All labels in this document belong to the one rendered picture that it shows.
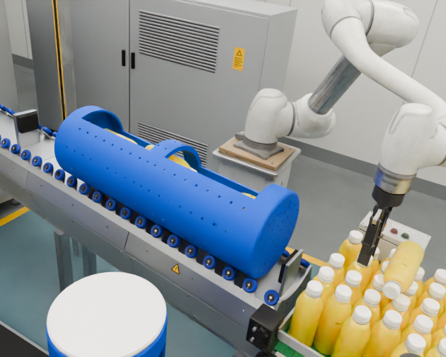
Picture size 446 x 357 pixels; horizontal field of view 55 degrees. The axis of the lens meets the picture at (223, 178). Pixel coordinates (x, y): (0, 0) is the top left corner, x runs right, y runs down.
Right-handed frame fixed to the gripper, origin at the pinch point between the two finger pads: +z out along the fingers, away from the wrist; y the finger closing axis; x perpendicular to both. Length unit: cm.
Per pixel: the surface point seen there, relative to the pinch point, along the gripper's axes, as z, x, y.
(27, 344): 100, -119, 38
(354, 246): 7.3, -5.5, -9.0
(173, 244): 19, -55, 17
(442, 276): 4.1, 18.9, -9.2
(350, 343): 11.9, 6.6, 21.9
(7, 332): 100, -131, 40
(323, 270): 4.1, -7.2, 11.3
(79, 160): 4, -97, 19
